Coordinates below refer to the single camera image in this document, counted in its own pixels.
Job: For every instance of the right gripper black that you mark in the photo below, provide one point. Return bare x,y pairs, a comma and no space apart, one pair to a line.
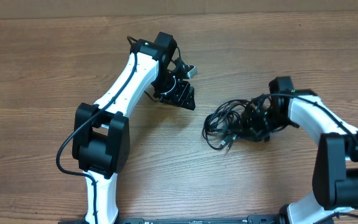
257,134

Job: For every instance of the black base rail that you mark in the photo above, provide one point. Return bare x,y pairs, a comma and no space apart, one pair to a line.
194,221

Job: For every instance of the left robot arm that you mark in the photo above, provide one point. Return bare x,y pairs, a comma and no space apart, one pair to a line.
101,138

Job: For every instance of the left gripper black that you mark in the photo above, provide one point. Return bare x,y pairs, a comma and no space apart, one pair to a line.
181,97

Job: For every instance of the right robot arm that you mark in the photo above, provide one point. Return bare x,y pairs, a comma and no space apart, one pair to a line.
335,177

